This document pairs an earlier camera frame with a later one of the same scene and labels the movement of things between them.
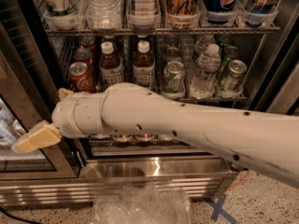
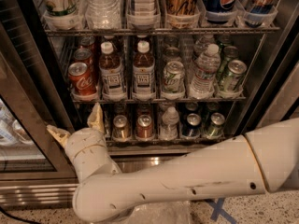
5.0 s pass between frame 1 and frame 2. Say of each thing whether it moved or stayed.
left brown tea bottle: stayed
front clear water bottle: stayed
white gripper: moved
